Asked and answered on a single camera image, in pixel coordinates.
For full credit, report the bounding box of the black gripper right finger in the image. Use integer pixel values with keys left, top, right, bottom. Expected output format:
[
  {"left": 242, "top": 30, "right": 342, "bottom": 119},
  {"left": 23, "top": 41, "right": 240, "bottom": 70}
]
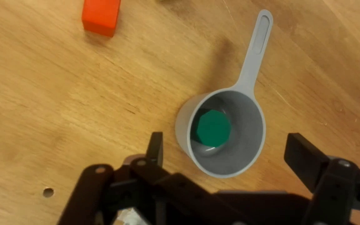
[{"left": 283, "top": 132, "right": 360, "bottom": 225}]

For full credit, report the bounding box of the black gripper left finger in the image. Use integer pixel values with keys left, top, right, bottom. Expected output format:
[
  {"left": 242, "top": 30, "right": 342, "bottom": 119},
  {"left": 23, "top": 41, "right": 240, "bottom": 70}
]
[{"left": 58, "top": 131, "right": 213, "bottom": 225}]

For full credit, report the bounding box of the green hexagonal block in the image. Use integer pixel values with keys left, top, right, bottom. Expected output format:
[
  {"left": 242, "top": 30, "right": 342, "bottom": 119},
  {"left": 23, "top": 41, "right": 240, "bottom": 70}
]
[{"left": 193, "top": 109, "right": 231, "bottom": 147}]

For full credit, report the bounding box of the gray measuring cup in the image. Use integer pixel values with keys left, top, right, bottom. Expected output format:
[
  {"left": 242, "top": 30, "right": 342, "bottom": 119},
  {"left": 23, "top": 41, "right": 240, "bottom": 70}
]
[{"left": 175, "top": 10, "right": 273, "bottom": 177}]

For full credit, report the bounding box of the red cube block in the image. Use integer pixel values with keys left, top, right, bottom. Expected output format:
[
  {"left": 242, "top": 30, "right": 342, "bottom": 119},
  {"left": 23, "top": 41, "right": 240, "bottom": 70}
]
[{"left": 81, "top": 0, "right": 121, "bottom": 36}]

